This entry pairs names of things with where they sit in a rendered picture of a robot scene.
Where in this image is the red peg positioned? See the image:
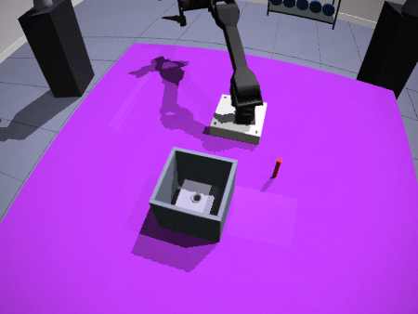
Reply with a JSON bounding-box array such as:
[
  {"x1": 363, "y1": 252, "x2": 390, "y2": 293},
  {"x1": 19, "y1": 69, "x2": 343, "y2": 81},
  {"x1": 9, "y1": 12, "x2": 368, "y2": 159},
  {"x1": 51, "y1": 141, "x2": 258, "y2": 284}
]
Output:
[{"x1": 272, "y1": 158, "x2": 282, "y2": 178}]

